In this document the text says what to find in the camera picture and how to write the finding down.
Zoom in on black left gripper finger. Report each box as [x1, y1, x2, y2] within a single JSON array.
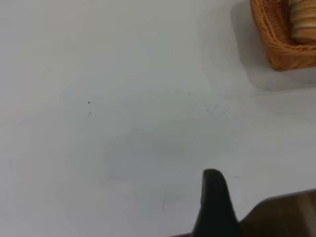
[[192, 168, 244, 237]]

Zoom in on striped ridged bread loaf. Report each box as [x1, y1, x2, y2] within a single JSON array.
[[291, 0, 316, 46]]

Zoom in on orange woven wicker basket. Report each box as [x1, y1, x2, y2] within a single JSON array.
[[249, 0, 316, 72]]

